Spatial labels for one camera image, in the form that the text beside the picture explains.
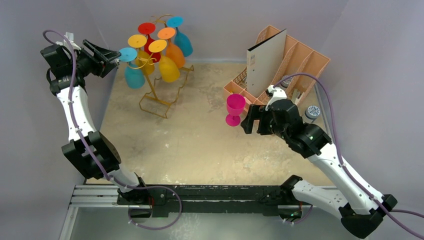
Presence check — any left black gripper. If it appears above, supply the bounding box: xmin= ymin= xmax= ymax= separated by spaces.
xmin=69 ymin=41 xmax=120 ymax=78

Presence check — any pink wine glass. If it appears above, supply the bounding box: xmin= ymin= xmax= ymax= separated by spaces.
xmin=225 ymin=93 xmax=246 ymax=127

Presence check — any blue wine glass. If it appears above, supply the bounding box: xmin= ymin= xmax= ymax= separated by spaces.
xmin=166 ymin=16 xmax=194 ymax=57
xmin=118 ymin=47 xmax=145 ymax=89

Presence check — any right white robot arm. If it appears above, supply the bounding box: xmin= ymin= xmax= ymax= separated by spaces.
xmin=241 ymin=99 xmax=398 ymax=239

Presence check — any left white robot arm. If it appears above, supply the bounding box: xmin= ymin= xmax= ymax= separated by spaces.
xmin=40 ymin=40 xmax=149 ymax=205

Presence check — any rear yellow wine glass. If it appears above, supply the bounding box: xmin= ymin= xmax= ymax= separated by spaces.
xmin=127 ymin=34 xmax=155 ymax=76

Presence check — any yellow wine glass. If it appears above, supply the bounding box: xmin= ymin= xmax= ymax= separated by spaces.
xmin=148 ymin=39 xmax=180 ymax=83
xmin=127 ymin=34 xmax=155 ymax=76

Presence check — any red wine glass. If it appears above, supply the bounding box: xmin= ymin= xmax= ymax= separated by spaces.
xmin=137 ymin=22 xmax=161 ymax=65

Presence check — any front yellow wine glass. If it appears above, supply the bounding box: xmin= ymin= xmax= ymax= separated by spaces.
xmin=148 ymin=39 xmax=180 ymax=83

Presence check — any orange wine glass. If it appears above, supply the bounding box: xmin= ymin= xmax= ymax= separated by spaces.
xmin=157 ymin=27 xmax=186 ymax=69

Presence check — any patterned tin in organizer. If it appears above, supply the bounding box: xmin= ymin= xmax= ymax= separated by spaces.
xmin=280 ymin=76 xmax=292 ymax=89

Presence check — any grey tape roll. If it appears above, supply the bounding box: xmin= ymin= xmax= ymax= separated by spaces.
xmin=304 ymin=105 xmax=321 ymax=122

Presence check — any white binder folder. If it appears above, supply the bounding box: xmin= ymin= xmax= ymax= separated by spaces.
xmin=245 ymin=25 xmax=287 ymax=98

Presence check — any peach plastic file organizer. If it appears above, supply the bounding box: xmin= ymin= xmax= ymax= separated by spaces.
xmin=223 ymin=35 xmax=330 ymax=110

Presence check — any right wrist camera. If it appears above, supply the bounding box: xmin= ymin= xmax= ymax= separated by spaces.
xmin=265 ymin=85 xmax=287 ymax=111

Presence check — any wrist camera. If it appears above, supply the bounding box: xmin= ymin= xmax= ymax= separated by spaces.
xmin=55 ymin=32 xmax=82 ymax=51
xmin=265 ymin=85 xmax=287 ymax=111

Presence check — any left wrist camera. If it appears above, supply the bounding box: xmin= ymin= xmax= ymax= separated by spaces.
xmin=55 ymin=32 xmax=82 ymax=51

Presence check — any gold wire glass rack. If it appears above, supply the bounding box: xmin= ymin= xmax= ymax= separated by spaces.
xmin=136 ymin=14 xmax=195 ymax=119

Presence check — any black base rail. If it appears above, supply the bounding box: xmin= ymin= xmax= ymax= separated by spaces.
xmin=117 ymin=184 xmax=310 ymax=221

